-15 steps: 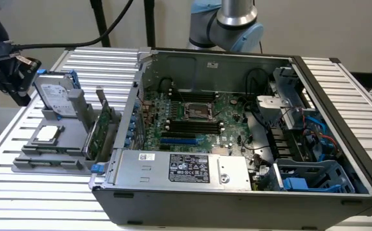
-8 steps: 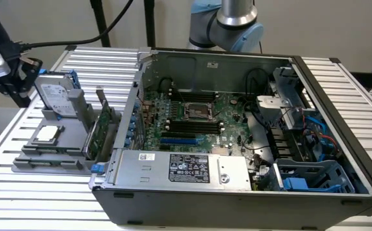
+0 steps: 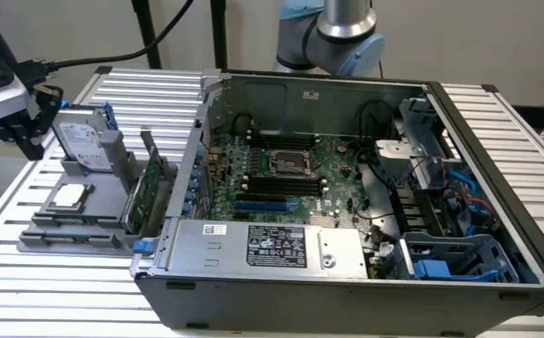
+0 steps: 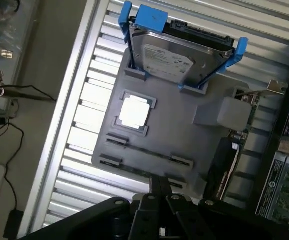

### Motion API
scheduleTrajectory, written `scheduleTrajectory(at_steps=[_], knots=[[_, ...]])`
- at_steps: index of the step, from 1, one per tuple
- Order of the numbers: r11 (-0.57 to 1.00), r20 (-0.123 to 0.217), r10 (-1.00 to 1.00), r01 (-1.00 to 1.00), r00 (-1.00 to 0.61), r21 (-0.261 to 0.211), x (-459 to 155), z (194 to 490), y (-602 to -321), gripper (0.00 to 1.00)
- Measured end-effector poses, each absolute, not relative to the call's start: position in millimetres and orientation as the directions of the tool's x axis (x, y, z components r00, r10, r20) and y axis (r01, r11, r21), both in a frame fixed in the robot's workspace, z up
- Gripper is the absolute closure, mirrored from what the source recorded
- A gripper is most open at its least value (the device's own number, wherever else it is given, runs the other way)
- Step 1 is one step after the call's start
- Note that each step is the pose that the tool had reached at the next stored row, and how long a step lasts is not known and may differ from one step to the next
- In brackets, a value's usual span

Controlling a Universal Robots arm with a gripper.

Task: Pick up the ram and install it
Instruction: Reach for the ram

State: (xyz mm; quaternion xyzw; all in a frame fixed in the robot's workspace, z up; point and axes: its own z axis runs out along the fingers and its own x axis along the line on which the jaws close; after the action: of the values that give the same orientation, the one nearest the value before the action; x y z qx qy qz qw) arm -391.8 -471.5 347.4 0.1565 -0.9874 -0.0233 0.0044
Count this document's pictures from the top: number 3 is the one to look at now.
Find red wire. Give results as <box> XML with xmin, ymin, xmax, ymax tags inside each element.
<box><xmin>458</xmin><ymin>196</ymin><xmax>490</xmax><ymax>216</ymax></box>

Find blue data wire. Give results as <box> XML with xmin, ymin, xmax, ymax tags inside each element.
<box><xmin>444</xmin><ymin>168</ymin><xmax>494</xmax><ymax>234</ymax></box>

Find blue plastic latch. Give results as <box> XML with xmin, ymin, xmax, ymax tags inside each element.
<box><xmin>412</xmin><ymin>259</ymin><xmax>453</xmax><ymax>281</ymax></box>

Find black stand pole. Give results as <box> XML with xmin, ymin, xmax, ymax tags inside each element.
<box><xmin>209</xmin><ymin>0</ymin><xmax>229</xmax><ymax>70</ymax></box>
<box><xmin>130</xmin><ymin>0</ymin><xmax>163</xmax><ymax>70</ymax></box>

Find green graphics card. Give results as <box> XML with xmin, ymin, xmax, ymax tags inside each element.
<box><xmin>119</xmin><ymin>130</ymin><xmax>168</xmax><ymax>236</ymax></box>

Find grey parts rack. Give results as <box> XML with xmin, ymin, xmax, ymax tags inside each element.
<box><xmin>16</xmin><ymin>129</ymin><xmax>179</xmax><ymax>253</ymax></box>

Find silver power supply unit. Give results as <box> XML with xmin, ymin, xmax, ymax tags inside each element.
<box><xmin>158</xmin><ymin>218</ymin><xmax>373</xmax><ymax>281</ymax></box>

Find RAM memory stick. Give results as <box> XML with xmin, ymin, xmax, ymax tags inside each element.
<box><xmin>241</xmin><ymin>190</ymin><xmax>329</xmax><ymax>196</ymax></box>

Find blue-grey plastic disk bay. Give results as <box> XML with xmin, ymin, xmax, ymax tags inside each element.
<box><xmin>396</xmin><ymin>231</ymin><xmax>524</xmax><ymax>284</ymax></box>

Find silver CPU chip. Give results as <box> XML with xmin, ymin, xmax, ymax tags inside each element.
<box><xmin>52</xmin><ymin>184</ymin><xmax>88</xmax><ymax>208</ymax></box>

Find grey metal disk bay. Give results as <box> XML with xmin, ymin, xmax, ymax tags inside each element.
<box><xmin>374</xmin><ymin>97</ymin><xmax>462</xmax><ymax>188</ymax></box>

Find blue expansion slot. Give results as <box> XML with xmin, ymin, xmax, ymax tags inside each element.
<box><xmin>233</xmin><ymin>201</ymin><xmax>287</xmax><ymax>211</ymax></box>

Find blue plastic release handle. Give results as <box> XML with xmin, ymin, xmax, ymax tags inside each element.
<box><xmin>131</xmin><ymin>238</ymin><xmax>154</xmax><ymax>256</ymax></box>

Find black open PC case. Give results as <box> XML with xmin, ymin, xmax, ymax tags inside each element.
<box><xmin>132</xmin><ymin>68</ymin><xmax>544</xmax><ymax>329</ymax></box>

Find hard disk drive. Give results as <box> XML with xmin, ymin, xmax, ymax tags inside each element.
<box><xmin>50</xmin><ymin>101</ymin><xmax>116</xmax><ymax>174</ymax></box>

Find black looped wire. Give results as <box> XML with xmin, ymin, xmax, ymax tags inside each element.
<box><xmin>231</xmin><ymin>112</ymin><xmax>255</xmax><ymax>135</ymax></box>
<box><xmin>358</xmin><ymin>99</ymin><xmax>396</xmax><ymax>142</ymax></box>

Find metal CPU socket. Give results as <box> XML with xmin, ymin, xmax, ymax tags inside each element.
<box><xmin>262</xmin><ymin>149</ymin><xmax>323</xmax><ymax>177</ymax></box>

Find green motherboard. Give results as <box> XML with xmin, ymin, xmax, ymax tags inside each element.
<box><xmin>201</xmin><ymin>130</ymin><xmax>377</xmax><ymax>241</ymax></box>

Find thick black camera cable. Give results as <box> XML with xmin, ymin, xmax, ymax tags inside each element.
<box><xmin>16</xmin><ymin>0</ymin><xmax>195</xmax><ymax>86</ymax></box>

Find green RAM stick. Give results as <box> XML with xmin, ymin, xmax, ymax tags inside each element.
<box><xmin>50</xmin><ymin>214</ymin><xmax>110</xmax><ymax>227</ymax></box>

